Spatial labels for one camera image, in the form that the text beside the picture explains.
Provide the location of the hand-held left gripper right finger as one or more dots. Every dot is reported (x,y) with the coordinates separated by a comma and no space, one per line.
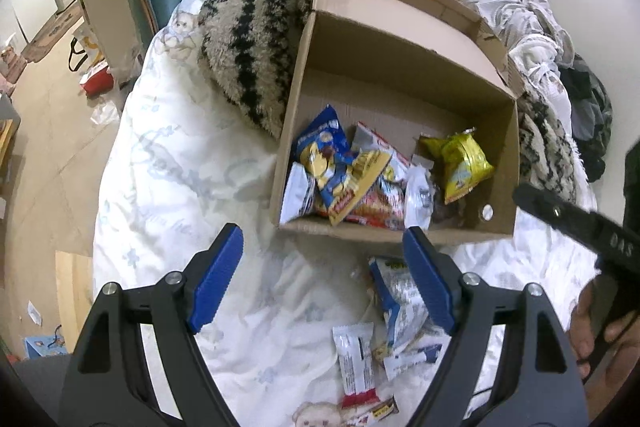
(427,277)

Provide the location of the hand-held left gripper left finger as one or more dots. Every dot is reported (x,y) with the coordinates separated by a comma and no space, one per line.
(217,277)

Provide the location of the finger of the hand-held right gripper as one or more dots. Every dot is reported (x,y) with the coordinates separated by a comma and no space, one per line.
(632,187)
(550,212)

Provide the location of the blue and white snack packet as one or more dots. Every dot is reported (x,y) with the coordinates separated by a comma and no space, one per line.
(400,302)

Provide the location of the dark snack packet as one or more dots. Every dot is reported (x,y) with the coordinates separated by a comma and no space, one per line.
(446,207)

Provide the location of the clear silver snack packet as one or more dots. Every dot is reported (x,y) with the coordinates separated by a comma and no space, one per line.
(417,197)

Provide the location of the small white blue packet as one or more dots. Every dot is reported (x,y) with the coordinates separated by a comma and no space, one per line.
(410,359)

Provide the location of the yellow green snack packet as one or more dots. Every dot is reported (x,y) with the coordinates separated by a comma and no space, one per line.
(460,162)

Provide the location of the white snack bar red end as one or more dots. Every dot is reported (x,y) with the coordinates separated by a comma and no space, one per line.
(355,357)

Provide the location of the yellow cartoon snack packet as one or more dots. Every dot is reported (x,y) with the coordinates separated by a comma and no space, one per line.
(367,168)

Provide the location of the yellow black striped snack packet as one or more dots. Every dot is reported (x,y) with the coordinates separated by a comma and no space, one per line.
(382,409)

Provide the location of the blue cookie packet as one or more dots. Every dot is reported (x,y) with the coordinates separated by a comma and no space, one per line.
(325,137)

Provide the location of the cardboard box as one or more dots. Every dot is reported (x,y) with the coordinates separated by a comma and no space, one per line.
(400,82)

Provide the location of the person's right hand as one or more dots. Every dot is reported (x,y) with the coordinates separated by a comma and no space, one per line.
(582,332)

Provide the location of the dark clothes pile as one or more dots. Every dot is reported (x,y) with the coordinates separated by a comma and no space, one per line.
(590,117)

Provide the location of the flat cardboard piece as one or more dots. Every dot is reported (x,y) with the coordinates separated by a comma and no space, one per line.
(72,289)

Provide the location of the white paper scrap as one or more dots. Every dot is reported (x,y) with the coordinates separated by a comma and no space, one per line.
(35,312)

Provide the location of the blue printed box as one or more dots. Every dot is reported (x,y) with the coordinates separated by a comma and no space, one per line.
(45,347)

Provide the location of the white plastic wrap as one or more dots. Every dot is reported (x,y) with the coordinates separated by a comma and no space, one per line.
(105,112)

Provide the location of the grey trousers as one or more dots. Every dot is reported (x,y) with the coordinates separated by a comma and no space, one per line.
(40,392)

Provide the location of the red box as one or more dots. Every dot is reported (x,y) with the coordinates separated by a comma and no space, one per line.
(95,79)

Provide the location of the fluffy cream black patterned blanket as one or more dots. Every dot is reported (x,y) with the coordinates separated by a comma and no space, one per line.
(250,37)

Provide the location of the wooden furniture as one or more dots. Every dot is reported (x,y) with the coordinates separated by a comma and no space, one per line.
(5,142)

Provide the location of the white yellow shopping bag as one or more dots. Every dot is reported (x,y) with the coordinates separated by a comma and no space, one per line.
(82,49)

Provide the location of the beige cabinet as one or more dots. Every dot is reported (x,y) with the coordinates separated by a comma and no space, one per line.
(102,7)

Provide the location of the brown door mat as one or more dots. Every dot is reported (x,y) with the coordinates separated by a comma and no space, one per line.
(50,32)

